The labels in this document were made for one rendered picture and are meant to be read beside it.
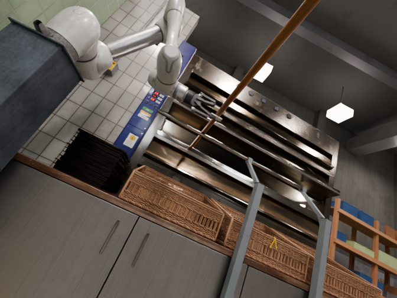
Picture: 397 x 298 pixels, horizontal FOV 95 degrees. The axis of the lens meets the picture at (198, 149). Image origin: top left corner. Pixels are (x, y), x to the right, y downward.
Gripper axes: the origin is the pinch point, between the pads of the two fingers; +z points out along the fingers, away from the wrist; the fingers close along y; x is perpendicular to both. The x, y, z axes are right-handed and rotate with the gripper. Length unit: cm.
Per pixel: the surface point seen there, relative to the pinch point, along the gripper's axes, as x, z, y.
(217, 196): -63, 38, 29
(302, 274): -15, 86, 57
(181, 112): -54, -22, -20
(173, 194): -13.4, -1.7, 48.1
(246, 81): 31.3, 0.2, 1.6
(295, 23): 57, 1, 2
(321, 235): -6, 85, 34
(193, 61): -62, -36, -82
